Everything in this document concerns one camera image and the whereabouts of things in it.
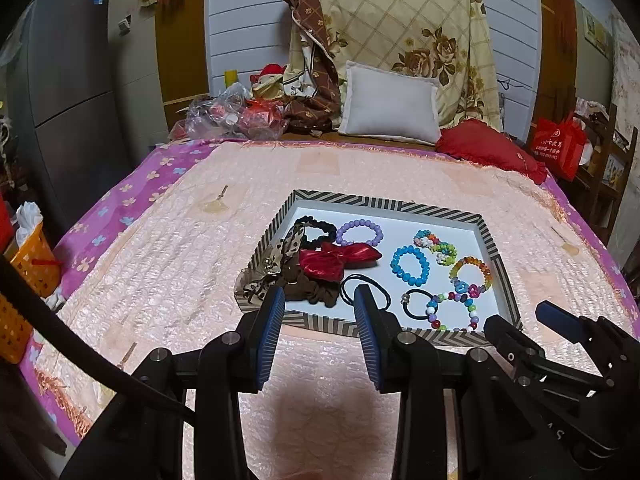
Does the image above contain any black hair tie with charm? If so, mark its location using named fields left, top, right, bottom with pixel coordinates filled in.
left=399, top=288, right=437, bottom=321

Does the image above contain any leopard print bow scrunchie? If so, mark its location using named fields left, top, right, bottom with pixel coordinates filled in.
left=234, top=226, right=306, bottom=311

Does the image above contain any brown scrunchie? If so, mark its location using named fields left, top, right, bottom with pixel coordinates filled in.
left=276, top=264, right=340, bottom=308

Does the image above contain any thin black hair tie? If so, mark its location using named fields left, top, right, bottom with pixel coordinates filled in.
left=339, top=273, right=393, bottom=311

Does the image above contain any blue bead bracelet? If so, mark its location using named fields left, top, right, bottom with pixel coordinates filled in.
left=389, top=244, right=432, bottom=288

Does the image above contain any red satin bow scrunchie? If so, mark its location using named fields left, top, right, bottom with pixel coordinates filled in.
left=298, top=242, right=382, bottom=283

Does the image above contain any lilac bead bracelet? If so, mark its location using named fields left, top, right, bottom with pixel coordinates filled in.
left=335, top=218, right=385, bottom=248

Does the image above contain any multicolour flower bead bracelet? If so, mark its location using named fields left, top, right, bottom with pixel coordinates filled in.
left=412, top=228, right=459, bottom=267

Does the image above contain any orange yellow crystal bracelet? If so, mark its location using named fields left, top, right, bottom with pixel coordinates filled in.
left=448, top=254, right=495, bottom=298

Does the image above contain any black fluffy scrunchie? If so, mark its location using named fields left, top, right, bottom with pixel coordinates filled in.
left=293, top=216, right=337, bottom=250

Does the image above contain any striped shallow cardboard box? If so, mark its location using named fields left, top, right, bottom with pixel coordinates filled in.
left=247, top=190, right=522, bottom=347

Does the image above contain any pink quilted bedspread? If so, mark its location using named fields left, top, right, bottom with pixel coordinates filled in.
left=19, top=138, right=640, bottom=480

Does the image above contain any wooden chair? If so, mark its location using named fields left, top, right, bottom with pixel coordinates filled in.
left=574, top=104, right=639, bottom=245

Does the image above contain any red shopping bag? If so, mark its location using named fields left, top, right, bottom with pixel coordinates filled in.
left=528, top=117, right=588, bottom=181

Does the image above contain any red cushion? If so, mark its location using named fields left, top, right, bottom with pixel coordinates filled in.
left=435, top=118, right=548, bottom=184

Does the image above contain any clear plastic bag pile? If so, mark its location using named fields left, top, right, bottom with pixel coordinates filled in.
left=169, top=82, right=288, bottom=141

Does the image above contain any white small pillow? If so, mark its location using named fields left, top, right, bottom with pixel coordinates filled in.
left=338, top=61, right=440, bottom=145

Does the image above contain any santa plush toy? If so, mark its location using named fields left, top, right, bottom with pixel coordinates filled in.
left=250, top=63, right=285, bottom=101

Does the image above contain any floral beige quilt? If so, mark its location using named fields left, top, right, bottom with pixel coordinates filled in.
left=283, top=0, right=501, bottom=132

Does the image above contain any grey refrigerator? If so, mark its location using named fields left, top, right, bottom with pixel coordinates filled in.
left=6, top=0, right=132, bottom=234

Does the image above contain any black cable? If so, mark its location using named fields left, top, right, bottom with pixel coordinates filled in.
left=0, top=253, right=199, bottom=428

